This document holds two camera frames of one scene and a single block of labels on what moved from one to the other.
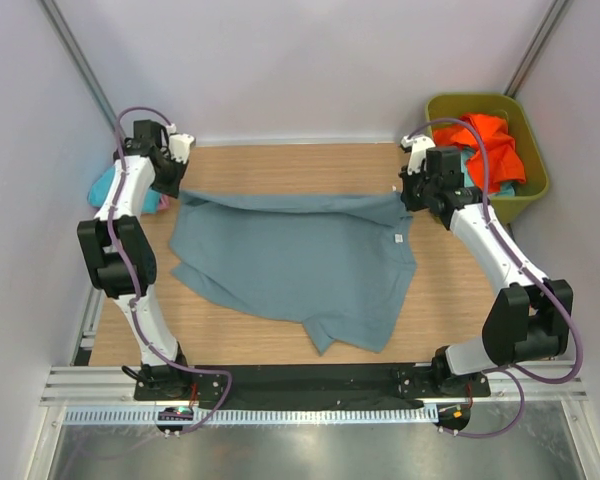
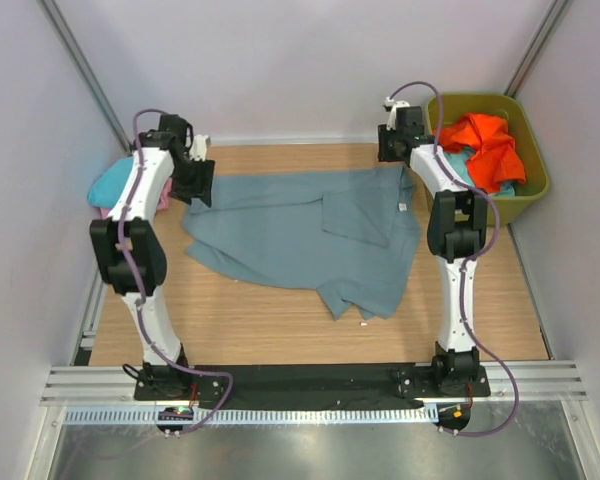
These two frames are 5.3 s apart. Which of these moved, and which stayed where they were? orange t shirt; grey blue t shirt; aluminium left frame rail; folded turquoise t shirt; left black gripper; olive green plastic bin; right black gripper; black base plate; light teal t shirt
Moved: left black gripper; grey blue t shirt; right black gripper
Stayed: light teal t shirt; black base plate; olive green plastic bin; folded turquoise t shirt; orange t shirt; aluminium left frame rail
